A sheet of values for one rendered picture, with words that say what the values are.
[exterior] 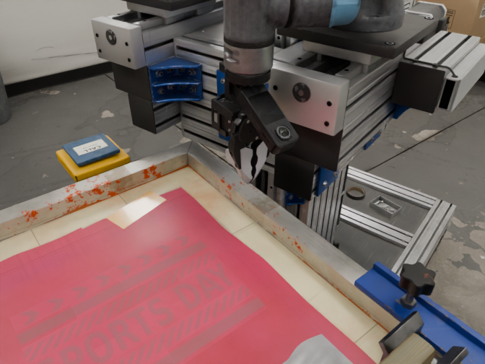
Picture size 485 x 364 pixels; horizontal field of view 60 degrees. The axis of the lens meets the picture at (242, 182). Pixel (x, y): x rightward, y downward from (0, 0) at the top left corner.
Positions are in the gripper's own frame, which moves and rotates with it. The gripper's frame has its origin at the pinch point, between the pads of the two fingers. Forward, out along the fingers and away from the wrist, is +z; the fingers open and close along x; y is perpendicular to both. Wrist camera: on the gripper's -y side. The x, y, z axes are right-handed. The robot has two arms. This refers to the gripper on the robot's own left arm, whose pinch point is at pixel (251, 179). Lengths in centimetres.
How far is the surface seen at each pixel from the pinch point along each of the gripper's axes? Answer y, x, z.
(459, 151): 49, -223, 105
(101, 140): 40.9, 12.2, 8.1
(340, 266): -22.1, 0.6, 2.7
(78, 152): 38.9, 18.5, 8.0
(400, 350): -37.4, 10.2, -4.7
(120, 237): 7.3, 22.8, 6.9
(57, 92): 311, -43, 116
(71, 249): 9.6, 30.6, 7.0
